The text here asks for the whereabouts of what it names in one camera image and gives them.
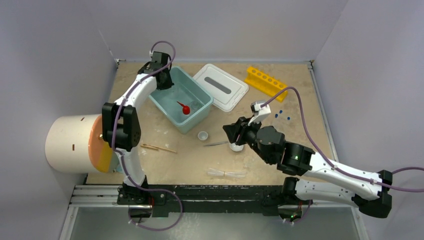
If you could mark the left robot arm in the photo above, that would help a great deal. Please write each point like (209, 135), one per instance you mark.
(121, 126)

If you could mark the teal plastic bin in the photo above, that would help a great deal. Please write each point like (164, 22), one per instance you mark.
(184, 90)

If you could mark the white bin lid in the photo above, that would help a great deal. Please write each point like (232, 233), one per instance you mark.
(226, 90)

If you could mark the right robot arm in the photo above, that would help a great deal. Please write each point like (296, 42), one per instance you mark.
(310, 176)

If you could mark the small white crucible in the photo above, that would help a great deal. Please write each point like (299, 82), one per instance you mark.
(202, 135)

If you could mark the white cylinder orange end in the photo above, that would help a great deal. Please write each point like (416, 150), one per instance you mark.
(74, 145)

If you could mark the black base frame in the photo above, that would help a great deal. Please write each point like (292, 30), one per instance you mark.
(164, 199)

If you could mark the white squeeze bottle red nozzle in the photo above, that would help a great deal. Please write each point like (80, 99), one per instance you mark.
(186, 110)

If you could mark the wooden stick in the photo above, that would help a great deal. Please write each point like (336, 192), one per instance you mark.
(157, 148)

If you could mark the yellow test tube rack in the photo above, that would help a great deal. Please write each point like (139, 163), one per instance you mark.
(263, 82)

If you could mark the white porcelain dish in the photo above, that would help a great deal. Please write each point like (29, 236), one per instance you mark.
(236, 148)

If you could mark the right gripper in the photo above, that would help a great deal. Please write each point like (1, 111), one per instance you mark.
(232, 131)

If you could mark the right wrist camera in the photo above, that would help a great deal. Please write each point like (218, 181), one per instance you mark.
(260, 111)

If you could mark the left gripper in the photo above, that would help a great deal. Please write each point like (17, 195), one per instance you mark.
(169, 83)

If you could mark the small glass flask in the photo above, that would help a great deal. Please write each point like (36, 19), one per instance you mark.
(195, 105)

